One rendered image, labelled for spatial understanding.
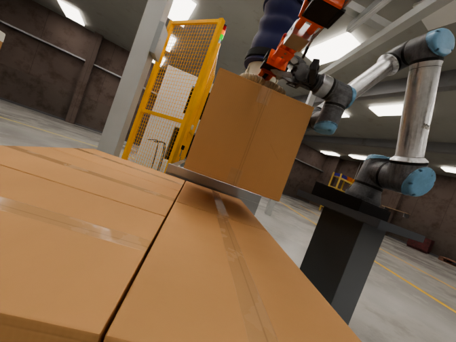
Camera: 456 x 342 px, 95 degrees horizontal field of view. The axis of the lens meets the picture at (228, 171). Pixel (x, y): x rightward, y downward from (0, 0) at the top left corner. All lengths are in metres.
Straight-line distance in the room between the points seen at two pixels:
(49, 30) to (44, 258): 12.02
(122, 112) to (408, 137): 2.14
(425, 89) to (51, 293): 1.37
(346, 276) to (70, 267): 1.26
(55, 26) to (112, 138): 10.23
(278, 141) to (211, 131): 0.26
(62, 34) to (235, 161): 11.64
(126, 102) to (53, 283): 2.04
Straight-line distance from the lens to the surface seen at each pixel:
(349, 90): 1.06
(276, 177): 0.85
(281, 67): 0.95
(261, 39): 1.22
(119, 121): 2.28
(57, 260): 0.39
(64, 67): 11.90
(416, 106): 1.32
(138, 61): 2.37
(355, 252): 1.37
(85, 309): 0.32
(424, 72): 1.34
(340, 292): 1.42
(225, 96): 0.83
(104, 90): 11.59
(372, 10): 3.64
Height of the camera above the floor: 0.75
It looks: 2 degrees down
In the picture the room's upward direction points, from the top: 20 degrees clockwise
